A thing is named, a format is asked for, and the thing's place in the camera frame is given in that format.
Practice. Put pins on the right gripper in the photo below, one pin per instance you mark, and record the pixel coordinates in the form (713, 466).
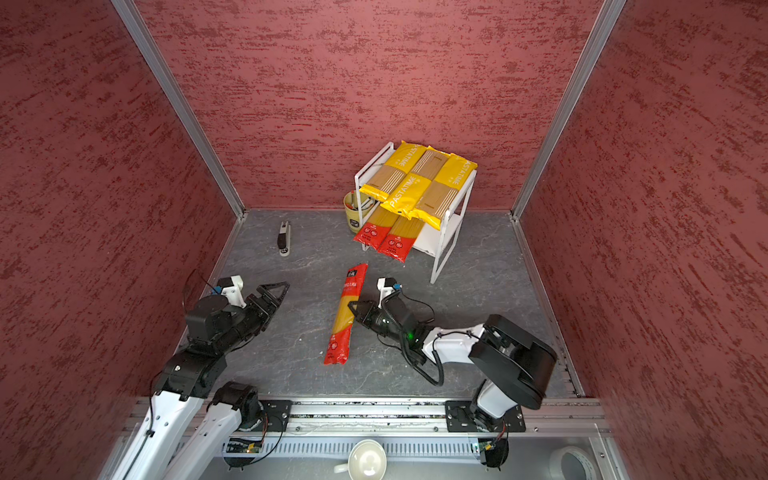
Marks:
(367, 314)

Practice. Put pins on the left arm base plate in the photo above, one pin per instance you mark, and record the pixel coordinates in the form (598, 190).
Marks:
(265, 415)

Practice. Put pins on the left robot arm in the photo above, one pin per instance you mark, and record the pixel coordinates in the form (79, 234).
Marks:
(189, 419)

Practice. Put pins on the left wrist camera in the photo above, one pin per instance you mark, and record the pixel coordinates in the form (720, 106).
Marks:
(228, 292)

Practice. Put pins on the aluminium mounting rail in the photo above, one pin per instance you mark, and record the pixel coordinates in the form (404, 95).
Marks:
(422, 416)

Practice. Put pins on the white tape roll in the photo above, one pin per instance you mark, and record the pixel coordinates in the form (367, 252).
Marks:
(571, 462)

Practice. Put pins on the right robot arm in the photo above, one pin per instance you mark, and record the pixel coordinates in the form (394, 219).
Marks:
(516, 365)

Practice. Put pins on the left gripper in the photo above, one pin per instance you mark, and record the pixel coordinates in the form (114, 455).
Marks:
(264, 311)

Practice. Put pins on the yellow pasta bag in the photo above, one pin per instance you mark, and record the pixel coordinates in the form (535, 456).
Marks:
(443, 190)
(409, 191)
(393, 171)

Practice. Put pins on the white two-tier shelf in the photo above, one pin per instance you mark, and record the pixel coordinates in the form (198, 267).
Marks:
(438, 244)

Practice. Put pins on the yellow pen cup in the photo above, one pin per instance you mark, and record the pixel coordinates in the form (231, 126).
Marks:
(358, 207)

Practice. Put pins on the black white stapler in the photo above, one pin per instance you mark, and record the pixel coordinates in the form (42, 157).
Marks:
(284, 239)

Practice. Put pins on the white cup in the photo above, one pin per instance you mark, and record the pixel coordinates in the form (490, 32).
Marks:
(366, 461)

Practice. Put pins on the red spaghetti bag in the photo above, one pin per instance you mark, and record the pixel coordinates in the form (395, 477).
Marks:
(339, 342)
(399, 241)
(378, 226)

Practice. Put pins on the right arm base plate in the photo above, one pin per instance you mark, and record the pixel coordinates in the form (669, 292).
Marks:
(464, 416)

